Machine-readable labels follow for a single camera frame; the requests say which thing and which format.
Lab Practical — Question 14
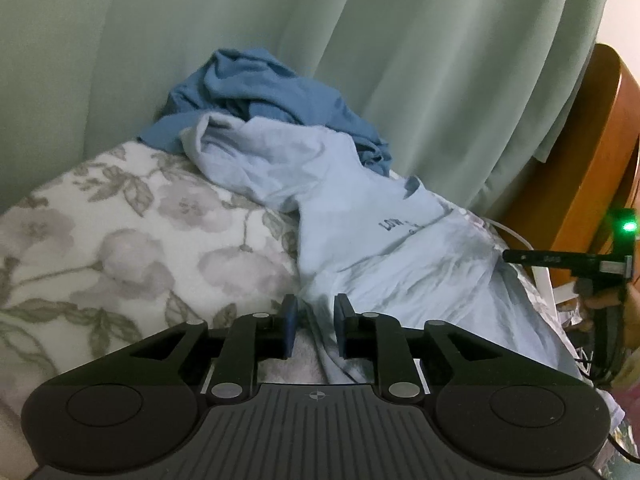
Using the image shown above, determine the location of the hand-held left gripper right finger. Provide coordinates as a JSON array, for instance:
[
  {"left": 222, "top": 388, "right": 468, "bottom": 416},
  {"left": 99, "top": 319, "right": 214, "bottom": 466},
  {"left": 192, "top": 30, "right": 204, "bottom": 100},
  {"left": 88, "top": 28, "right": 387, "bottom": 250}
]
[{"left": 334, "top": 294, "right": 521, "bottom": 402}]

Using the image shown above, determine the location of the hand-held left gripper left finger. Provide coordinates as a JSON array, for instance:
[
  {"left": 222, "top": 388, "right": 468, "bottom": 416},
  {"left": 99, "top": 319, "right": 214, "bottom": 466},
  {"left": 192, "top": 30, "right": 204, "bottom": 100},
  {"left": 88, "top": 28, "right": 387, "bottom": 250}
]
[{"left": 110, "top": 294, "right": 300, "bottom": 402}]

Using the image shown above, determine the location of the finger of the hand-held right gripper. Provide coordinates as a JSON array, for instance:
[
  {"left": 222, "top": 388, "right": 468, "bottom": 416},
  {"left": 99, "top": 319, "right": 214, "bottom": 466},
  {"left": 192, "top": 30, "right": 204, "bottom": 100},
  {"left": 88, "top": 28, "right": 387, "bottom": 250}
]
[{"left": 502, "top": 249, "right": 601, "bottom": 273}]

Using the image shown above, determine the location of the light blue t-shirt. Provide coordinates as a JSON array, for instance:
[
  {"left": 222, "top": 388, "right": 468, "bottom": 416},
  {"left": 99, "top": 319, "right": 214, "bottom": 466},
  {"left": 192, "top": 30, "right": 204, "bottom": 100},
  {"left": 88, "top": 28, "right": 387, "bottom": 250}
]
[{"left": 180, "top": 112, "right": 626, "bottom": 426}]

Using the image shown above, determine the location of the person's right hand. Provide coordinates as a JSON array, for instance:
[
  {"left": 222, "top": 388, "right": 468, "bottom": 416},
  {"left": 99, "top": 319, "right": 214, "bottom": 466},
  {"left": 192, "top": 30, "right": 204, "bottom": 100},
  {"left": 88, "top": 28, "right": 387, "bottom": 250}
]
[{"left": 575, "top": 285, "right": 640, "bottom": 341}]

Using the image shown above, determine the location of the wooden headboard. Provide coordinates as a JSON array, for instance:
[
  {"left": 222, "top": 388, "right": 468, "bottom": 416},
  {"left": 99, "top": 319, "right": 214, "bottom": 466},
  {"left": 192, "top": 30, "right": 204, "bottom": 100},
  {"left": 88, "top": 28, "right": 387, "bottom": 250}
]
[{"left": 500, "top": 42, "right": 640, "bottom": 261}]

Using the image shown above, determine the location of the floral blanket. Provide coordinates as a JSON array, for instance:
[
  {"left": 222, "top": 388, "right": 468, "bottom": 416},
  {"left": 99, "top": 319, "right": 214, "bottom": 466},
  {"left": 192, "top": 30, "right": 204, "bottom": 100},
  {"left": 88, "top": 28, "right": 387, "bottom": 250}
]
[{"left": 0, "top": 137, "right": 626, "bottom": 480}]

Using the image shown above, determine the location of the dark blue garment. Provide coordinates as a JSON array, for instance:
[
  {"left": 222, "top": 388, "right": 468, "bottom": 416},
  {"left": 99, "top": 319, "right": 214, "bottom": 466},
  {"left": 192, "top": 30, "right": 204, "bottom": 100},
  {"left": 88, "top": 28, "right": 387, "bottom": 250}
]
[{"left": 137, "top": 49, "right": 426, "bottom": 201}]

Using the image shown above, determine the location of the green curtain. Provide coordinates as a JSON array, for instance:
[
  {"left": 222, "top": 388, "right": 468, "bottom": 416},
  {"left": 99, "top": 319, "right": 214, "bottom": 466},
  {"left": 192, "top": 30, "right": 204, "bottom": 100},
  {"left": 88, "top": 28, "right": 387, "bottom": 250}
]
[{"left": 0, "top": 0, "right": 612, "bottom": 221}]

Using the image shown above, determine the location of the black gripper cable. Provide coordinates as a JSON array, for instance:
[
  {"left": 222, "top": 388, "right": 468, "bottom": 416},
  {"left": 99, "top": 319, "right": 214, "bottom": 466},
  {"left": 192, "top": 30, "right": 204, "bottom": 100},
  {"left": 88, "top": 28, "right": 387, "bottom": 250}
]
[{"left": 607, "top": 432, "right": 640, "bottom": 462}]

